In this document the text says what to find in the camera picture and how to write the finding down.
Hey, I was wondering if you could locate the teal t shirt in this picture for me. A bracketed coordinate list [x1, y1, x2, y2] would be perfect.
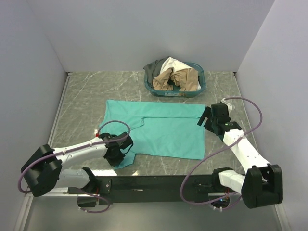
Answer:
[101, 100, 205, 169]

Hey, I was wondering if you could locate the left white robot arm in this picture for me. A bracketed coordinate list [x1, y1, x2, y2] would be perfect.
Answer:
[21, 132, 133, 197]

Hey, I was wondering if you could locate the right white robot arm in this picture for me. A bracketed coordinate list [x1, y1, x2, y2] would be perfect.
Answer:
[197, 103, 283, 208]

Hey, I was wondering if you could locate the teal plastic laundry basket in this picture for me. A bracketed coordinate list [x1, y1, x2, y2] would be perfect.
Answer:
[144, 62, 206, 98]

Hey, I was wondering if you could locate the beige t shirt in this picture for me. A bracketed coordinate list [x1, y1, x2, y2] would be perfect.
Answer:
[153, 68, 201, 91]

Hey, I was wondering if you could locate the white t shirt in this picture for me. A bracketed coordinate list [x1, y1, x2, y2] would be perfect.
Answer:
[160, 57, 202, 92]

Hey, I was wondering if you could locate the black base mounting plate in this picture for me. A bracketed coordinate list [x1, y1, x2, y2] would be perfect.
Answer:
[82, 175, 233, 204]

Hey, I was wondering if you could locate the dark grey t shirt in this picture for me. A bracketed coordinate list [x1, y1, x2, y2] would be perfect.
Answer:
[143, 57, 168, 86]

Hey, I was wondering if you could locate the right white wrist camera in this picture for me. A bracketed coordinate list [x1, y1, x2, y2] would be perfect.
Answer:
[220, 98, 233, 111]

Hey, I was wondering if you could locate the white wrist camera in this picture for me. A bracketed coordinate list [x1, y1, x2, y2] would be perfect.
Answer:
[94, 129, 100, 137]
[220, 98, 233, 111]

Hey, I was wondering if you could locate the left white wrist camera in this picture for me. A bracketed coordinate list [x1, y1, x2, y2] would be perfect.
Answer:
[94, 129, 100, 137]

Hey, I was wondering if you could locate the aluminium frame rail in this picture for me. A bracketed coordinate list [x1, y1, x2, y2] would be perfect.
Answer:
[25, 175, 281, 198]

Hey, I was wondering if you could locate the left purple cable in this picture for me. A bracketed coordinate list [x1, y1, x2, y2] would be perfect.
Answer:
[18, 120, 132, 214]

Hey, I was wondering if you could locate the purple cable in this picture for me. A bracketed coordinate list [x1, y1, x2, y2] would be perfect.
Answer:
[18, 120, 132, 214]
[180, 96, 263, 212]

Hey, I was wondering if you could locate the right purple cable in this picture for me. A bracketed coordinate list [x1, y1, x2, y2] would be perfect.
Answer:
[180, 96, 263, 212]

